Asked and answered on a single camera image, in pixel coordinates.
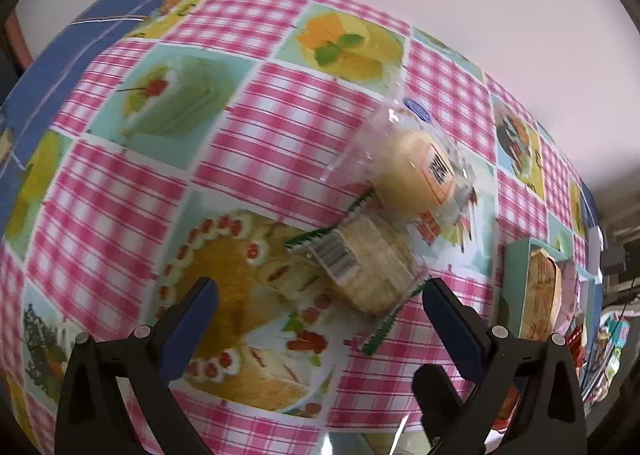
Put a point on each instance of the beige orange pastry packet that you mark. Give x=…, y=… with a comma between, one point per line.
x=542, y=296

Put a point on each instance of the green edged clear cake packet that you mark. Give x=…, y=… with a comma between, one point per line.
x=370, y=263

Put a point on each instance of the white power strip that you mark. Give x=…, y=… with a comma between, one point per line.
x=594, y=250

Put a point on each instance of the pink swiss roll packet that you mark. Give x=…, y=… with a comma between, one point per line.
x=570, y=296

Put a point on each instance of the small white eraser block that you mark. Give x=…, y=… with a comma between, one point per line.
x=6, y=144

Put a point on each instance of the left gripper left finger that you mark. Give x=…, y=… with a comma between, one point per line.
x=92, y=417

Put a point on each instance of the orange red wafer packet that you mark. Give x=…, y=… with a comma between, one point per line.
x=576, y=342

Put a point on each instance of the black power adapter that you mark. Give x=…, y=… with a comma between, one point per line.
x=613, y=260

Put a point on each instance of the blue plaid cloth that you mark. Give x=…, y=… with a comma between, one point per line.
x=53, y=102

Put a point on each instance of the teal toy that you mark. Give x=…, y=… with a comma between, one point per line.
x=614, y=329

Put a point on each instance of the pink checkered picture tablecloth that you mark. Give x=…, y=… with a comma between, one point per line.
x=204, y=161

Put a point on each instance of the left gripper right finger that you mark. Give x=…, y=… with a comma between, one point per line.
x=548, y=418

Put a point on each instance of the teal rimmed white tray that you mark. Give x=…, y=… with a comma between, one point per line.
x=512, y=296

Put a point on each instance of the clear steamed cake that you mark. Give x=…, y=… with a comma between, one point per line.
x=419, y=174

